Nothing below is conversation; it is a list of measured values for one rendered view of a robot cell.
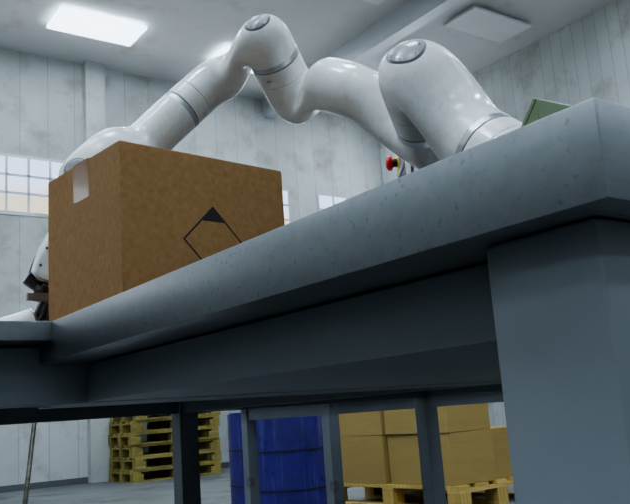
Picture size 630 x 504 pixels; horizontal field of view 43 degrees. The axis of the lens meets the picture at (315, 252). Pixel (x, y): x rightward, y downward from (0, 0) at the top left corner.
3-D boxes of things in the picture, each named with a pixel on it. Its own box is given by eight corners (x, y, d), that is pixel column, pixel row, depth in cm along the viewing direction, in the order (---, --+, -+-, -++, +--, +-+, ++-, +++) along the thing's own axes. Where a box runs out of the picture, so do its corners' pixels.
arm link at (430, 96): (532, 161, 123) (445, 106, 141) (507, 63, 111) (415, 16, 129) (470, 205, 122) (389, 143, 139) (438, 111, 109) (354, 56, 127)
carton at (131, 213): (207, 348, 145) (201, 204, 150) (292, 332, 128) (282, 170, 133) (47, 347, 125) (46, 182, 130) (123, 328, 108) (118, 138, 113)
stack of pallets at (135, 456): (194, 471, 1175) (191, 406, 1194) (224, 472, 1102) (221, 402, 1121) (106, 481, 1097) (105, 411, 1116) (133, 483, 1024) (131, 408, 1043)
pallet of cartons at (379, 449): (418, 489, 701) (409, 388, 718) (551, 496, 585) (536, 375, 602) (322, 504, 642) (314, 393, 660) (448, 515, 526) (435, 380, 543)
